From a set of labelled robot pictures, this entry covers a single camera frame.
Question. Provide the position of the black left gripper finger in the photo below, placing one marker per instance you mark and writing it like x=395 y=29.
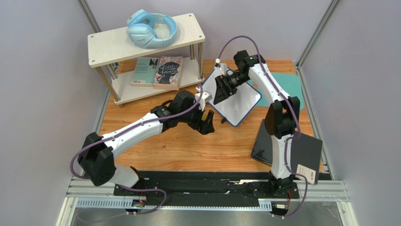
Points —
x=207 y=125
x=195 y=121

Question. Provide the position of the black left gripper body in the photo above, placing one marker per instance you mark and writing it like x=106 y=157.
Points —
x=186 y=117

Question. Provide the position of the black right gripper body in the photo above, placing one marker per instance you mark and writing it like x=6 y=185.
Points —
x=224 y=86

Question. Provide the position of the small blue-framed whiteboard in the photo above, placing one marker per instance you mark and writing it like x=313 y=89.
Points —
x=237 y=106

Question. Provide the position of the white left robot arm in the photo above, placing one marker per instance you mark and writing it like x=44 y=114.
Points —
x=97 y=157

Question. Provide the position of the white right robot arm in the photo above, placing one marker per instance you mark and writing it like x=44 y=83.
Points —
x=281 y=121

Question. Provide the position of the Little Women book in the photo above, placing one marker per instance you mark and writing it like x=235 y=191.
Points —
x=169 y=73

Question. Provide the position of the teal paperback book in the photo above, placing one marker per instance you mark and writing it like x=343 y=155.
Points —
x=145 y=72

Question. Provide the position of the teal cutting board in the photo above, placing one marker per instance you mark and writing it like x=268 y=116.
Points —
x=289 y=82

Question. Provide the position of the light blue headphones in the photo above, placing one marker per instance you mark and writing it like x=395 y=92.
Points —
x=141 y=29

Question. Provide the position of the white two-tier shelf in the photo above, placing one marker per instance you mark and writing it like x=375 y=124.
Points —
x=114 y=46

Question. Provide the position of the black slate board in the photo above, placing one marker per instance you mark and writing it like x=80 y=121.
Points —
x=305 y=153

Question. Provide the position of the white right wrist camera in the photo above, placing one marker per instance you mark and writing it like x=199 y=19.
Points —
x=220 y=66

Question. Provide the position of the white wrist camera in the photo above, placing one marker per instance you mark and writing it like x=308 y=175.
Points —
x=220 y=66
x=202 y=97

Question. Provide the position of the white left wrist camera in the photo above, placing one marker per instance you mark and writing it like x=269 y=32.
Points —
x=202 y=97

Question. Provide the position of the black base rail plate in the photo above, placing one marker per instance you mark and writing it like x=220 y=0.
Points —
x=207 y=189

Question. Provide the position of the aluminium frame rail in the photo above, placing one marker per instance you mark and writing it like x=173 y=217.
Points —
x=81 y=195

